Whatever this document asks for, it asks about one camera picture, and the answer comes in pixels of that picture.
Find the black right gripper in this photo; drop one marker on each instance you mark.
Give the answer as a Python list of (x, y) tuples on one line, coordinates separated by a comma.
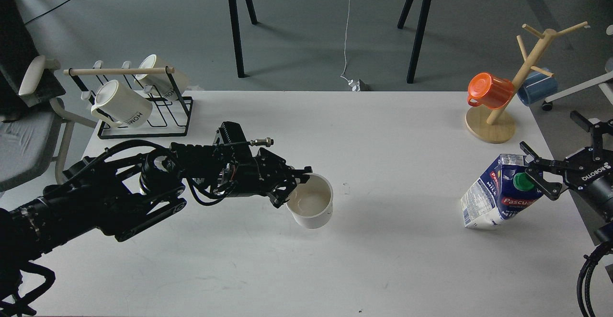
[(588, 171)]

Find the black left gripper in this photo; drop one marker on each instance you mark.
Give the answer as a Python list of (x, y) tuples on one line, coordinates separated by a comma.
[(265, 174)]

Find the white smiley face mug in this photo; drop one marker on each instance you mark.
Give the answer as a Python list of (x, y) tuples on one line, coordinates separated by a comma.
[(311, 203)]

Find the blue Pascual milk carton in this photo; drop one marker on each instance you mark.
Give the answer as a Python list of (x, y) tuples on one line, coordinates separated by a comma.
[(499, 194)]

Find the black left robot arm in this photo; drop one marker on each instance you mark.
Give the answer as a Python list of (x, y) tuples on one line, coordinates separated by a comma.
[(126, 190)]

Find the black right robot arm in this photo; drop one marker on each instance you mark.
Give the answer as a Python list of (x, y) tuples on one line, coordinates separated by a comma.
[(605, 235)]

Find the blue plastic cup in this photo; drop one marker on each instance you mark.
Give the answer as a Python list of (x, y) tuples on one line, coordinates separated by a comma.
[(536, 87)]

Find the orange plastic cup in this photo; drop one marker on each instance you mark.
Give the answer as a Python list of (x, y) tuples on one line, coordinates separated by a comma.
[(489, 90)]

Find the white chair base with wheels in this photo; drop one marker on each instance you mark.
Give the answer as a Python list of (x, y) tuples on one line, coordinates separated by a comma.
[(604, 82)]

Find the wooden mug tree stand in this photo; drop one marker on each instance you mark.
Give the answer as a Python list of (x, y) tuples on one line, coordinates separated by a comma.
[(497, 126)]

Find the white power plug adapter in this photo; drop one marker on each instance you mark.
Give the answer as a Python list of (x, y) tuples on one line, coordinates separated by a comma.
[(357, 85)]

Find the white mug rear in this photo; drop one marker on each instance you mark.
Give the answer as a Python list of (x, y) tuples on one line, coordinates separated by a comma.
[(160, 81)]

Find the white HOME mug front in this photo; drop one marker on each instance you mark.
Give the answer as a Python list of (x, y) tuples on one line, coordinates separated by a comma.
[(118, 105)]

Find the black table legs right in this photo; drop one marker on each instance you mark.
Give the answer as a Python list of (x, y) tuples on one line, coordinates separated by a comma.
[(420, 31)]

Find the black wire mug rack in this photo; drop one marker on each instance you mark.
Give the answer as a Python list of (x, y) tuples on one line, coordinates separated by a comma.
[(168, 118)]

